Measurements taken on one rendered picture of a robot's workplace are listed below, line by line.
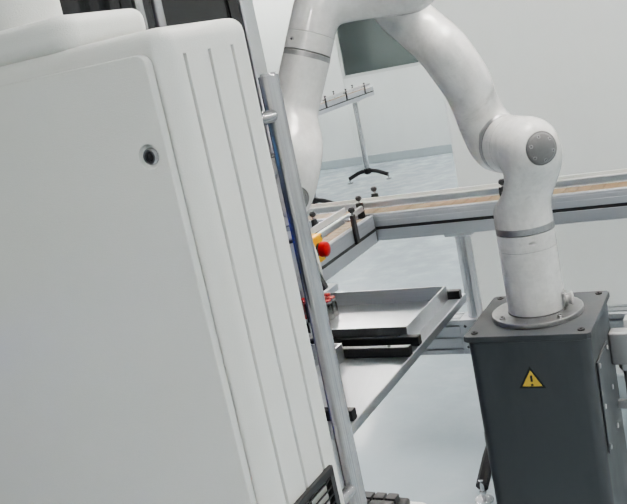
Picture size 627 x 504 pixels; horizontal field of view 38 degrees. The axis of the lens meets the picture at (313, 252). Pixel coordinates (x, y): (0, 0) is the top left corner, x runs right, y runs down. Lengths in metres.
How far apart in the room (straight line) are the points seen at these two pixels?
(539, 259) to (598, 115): 1.49
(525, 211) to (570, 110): 1.50
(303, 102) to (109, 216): 0.77
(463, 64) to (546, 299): 0.51
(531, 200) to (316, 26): 0.55
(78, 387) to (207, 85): 0.39
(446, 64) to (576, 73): 1.57
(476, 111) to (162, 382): 1.05
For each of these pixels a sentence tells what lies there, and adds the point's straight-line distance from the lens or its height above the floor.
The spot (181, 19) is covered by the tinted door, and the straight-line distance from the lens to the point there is 1.97.
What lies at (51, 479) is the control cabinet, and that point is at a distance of 1.22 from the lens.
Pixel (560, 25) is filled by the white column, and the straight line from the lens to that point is 3.32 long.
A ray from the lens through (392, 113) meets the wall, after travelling 10.58.
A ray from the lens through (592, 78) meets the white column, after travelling 3.32.
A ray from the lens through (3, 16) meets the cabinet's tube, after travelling 1.10.
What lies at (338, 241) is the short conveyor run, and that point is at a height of 0.93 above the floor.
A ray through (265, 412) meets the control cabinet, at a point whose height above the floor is 1.12.
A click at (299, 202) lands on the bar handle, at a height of 1.32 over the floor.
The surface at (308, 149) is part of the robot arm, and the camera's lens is 1.64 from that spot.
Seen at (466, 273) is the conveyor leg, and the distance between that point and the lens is 2.95.
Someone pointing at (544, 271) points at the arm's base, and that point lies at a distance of 1.91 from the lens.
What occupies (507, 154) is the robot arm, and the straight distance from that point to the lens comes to 1.80.
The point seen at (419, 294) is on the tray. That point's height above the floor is 0.90.
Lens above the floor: 1.51
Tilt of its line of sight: 13 degrees down
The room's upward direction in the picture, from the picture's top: 12 degrees counter-clockwise
